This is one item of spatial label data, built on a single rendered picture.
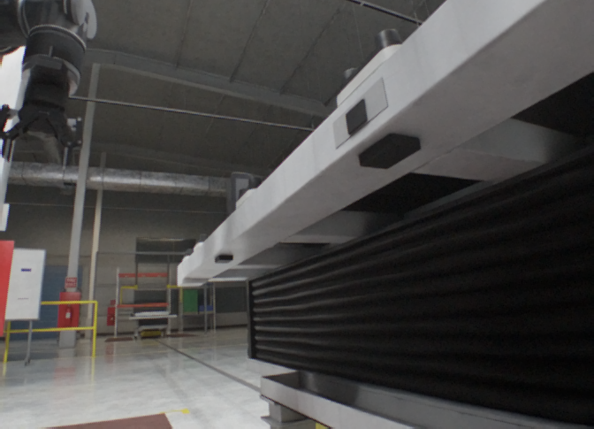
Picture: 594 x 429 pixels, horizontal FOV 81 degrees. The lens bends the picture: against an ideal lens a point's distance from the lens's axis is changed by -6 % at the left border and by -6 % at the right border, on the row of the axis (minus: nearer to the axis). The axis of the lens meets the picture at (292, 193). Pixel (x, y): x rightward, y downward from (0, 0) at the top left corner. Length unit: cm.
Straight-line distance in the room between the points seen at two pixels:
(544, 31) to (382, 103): 15
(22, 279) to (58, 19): 718
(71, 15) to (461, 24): 75
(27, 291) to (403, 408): 739
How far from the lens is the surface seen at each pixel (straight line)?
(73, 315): 1260
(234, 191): 108
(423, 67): 35
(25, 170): 1455
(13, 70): 572
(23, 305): 787
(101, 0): 1416
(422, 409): 82
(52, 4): 92
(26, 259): 795
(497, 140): 54
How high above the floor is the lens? 60
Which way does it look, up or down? 18 degrees up
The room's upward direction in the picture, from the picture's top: 4 degrees counter-clockwise
